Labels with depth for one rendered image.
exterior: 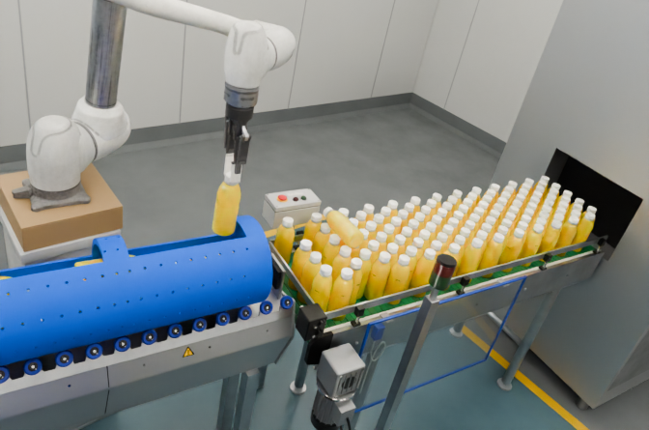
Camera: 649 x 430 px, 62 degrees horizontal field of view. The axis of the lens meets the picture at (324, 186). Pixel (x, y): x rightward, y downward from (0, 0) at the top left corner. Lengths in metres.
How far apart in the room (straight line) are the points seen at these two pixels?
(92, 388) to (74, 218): 0.55
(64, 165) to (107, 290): 0.54
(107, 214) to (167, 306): 0.52
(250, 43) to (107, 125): 0.78
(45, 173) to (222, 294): 0.70
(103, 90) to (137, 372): 0.90
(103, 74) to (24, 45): 2.26
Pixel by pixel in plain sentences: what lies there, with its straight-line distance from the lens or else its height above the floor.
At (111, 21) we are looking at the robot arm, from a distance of 1.85.
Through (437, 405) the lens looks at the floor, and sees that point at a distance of 3.03.
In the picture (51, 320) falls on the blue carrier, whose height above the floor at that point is 1.14.
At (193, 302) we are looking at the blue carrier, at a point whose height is 1.10.
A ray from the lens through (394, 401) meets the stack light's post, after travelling 2.13.
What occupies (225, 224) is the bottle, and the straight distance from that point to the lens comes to 1.62.
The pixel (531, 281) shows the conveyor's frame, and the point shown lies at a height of 0.85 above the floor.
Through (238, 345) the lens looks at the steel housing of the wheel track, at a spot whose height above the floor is 0.86.
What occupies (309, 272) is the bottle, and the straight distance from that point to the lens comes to 1.86.
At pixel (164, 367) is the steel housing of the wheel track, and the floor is 0.85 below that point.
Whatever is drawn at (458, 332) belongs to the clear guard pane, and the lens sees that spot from 2.32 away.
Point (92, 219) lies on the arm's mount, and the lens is 1.98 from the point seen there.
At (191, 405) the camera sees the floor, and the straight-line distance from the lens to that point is 2.76.
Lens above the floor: 2.21
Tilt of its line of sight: 30 degrees down
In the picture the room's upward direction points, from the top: 12 degrees clockwise
